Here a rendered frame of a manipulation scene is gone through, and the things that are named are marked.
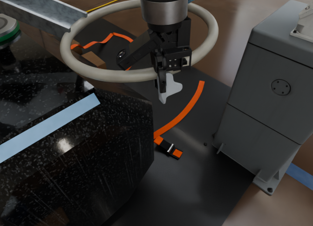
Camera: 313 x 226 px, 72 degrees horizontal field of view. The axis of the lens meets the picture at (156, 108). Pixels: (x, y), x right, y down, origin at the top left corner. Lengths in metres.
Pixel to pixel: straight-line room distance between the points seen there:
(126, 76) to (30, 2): 0.56
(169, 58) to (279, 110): 0.73
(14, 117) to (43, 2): 0.44
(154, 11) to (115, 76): 0.19
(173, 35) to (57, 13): 0.55
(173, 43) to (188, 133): 1.13
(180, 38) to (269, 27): 0.59
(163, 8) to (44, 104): 0.44
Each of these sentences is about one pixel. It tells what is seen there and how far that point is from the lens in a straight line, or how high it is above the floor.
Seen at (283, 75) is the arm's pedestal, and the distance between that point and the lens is 1.01.
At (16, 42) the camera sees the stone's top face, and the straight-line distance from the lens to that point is 1.03.
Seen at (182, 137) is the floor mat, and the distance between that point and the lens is 1.54.
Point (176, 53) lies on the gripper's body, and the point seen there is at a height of 1.01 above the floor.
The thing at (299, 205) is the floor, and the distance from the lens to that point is 1.56.
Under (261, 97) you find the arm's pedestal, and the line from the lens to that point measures 1.11.
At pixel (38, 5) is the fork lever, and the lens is 0.96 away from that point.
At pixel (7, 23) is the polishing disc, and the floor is 0.85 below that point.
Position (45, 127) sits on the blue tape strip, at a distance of 0.66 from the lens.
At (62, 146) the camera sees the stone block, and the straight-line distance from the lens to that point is 0.67.
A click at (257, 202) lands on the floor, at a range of 1.46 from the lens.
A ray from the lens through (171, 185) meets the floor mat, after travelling 1.37.
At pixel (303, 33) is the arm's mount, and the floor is 0.87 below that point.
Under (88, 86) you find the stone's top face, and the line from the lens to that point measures 0.70.
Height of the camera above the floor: 1.27
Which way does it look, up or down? 48 degrees down
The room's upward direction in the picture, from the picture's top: straight up
